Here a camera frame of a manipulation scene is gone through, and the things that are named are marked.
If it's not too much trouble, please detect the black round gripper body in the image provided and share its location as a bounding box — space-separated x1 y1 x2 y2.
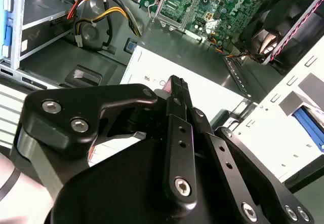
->
50 138 242 224

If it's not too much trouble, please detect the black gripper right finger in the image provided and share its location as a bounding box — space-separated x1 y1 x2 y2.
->
181 79 316 224

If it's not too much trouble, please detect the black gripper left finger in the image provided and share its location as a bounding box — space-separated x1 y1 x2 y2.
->
10 74 198 209

